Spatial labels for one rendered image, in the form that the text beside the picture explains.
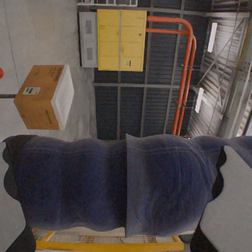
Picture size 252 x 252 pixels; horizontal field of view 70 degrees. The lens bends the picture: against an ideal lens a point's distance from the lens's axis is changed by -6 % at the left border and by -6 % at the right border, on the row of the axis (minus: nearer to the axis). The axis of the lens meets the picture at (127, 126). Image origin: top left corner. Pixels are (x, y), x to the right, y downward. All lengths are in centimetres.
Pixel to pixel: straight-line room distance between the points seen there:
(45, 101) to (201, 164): 158
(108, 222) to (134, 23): 737
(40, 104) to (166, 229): 162
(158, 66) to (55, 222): 1101
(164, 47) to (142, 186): 1086
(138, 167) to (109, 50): 737
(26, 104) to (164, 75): 1008
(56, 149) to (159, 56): 1083
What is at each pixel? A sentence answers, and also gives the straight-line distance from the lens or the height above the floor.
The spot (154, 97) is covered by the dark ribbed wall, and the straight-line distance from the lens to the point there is 1184.
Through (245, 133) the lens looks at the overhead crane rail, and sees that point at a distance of 258.
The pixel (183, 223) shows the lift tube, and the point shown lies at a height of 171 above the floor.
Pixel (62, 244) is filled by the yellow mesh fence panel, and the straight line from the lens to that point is 168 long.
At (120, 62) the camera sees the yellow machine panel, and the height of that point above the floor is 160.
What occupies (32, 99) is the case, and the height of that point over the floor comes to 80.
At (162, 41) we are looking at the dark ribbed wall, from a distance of 1109.
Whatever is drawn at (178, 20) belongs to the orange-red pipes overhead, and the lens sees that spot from 811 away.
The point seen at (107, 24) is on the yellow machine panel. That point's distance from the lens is 759.
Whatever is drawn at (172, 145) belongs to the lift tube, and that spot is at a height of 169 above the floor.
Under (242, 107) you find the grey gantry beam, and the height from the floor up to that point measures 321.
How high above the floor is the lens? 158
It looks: 3 degrees up
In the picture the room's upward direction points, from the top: 91 degrees clockwise
